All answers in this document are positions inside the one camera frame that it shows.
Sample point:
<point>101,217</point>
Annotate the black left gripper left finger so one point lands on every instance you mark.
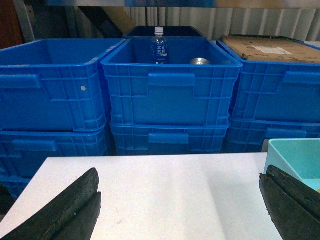
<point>71,215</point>

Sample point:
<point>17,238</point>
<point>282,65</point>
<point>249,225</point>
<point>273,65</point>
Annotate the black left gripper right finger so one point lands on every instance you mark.
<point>294,207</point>

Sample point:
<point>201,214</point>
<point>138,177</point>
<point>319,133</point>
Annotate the brown cardboard box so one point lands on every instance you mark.
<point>271,50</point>

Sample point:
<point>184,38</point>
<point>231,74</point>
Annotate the teal plastic bin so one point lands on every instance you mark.
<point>298,157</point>

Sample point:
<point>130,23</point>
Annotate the blue crate bottom left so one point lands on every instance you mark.
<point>22,153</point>

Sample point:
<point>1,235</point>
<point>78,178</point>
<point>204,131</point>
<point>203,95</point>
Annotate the blue crate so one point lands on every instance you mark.
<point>55,85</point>
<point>146,140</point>
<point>22,153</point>
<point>275,91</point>
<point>248,136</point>
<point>173,94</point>

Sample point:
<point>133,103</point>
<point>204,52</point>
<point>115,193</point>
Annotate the blue crate bottom right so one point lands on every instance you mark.
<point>248,136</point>

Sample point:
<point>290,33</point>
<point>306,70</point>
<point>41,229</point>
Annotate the blue crate bottom middle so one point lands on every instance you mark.
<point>146,140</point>

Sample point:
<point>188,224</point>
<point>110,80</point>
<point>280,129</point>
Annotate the blue crate top right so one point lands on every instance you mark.
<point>275,91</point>

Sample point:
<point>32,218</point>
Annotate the blue crate top left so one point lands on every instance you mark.
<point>55,85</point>

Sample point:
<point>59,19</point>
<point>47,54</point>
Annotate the blue crate top middle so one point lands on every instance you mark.
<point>173,94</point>

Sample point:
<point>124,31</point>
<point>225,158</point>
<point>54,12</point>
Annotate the silver metal can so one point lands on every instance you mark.
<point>200,61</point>

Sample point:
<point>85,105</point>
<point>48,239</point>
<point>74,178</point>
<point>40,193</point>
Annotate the clear water bottle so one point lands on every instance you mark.
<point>158,47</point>

